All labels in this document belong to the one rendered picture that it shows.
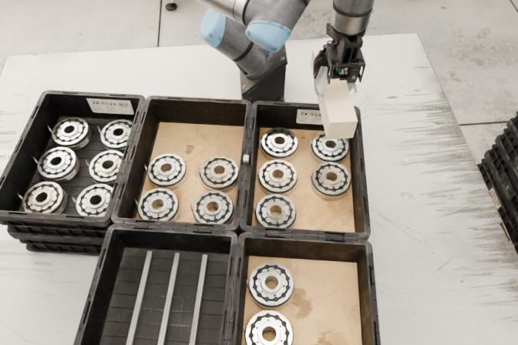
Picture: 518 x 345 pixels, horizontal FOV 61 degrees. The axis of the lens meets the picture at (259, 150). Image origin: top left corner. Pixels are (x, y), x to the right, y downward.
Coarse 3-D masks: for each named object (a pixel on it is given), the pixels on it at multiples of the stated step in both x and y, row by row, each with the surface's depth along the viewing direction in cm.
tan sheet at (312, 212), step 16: (272, 128) 129; (304, 144) 125; (304, 160) 122; (256, 176) 119; (304, 176) 119; (256, 192) 116; (304, 192) 116; (304, 208) 113; (320, 208) 113; (336, 208) 113; (352, 208) 113; (256, 224) 111; (304, 224) 111; (320, 224) 111; (336, 224) 111; (352, 224) 111
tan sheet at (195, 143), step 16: (160, 128) 129; (176, 128) 129; (192, 128) 129; (208, 128) 129; (224, 128) 129; (240, 128) 129; (160, 144) 125; (176, 144) 125; (192, 144) 125; (208, 144) 125; (224, 144) 125; (240, 144) 125; (192, 160) 122; (192, 176) 119; (144, 192) 116; (176, 192) 116; (192, 192) 116; (192, 208) 113
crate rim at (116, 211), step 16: (160, 96) 123; (176, 96) 123; (144, 112) 120; (128, 160) 110; (240, 160) 110; (128, 176) 107; (240, 176) 107; (240, 192) 105; (240, 208) 102; (144, 224) 100; (160, 224) 100; (176, 224) 100; (192, 224) 100; (208, 224) 100; (224, 224) 100
